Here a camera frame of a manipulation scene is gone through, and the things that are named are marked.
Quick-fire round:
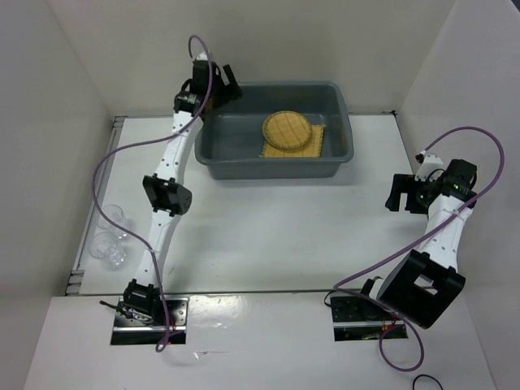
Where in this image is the round green-rimmed bamboo tray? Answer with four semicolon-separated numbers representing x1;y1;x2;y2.
262;110;312;150

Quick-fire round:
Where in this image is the square woven bamboo tray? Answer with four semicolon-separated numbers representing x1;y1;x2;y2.
259;125;326;158

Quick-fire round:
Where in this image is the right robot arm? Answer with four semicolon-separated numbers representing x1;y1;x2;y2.
356;159;477;329

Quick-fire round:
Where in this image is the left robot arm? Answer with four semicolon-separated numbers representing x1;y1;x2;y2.
123;54;242;325

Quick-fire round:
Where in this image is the grey plastic bin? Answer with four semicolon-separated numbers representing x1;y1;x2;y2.
194;80;354;180

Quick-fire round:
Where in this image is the clear plastic cup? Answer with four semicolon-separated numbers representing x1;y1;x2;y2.
97;204;130;240
89;231;126;268

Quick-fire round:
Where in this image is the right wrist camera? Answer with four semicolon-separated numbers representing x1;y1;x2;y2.
414;150;444;182

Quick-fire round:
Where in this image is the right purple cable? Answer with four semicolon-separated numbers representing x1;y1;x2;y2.
332;126;507;373

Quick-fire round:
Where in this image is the purple cable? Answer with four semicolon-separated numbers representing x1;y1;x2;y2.
91;35;219;353
332;126;507;373

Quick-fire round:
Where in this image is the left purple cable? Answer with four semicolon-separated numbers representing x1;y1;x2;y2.
91;35;219;353

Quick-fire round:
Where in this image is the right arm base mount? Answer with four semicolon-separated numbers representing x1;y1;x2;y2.
323;292;408;342

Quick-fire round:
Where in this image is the black cable loop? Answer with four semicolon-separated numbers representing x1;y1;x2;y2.
413;374;444;390

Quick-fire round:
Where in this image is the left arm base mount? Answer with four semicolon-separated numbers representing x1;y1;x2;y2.
99;296;189;346

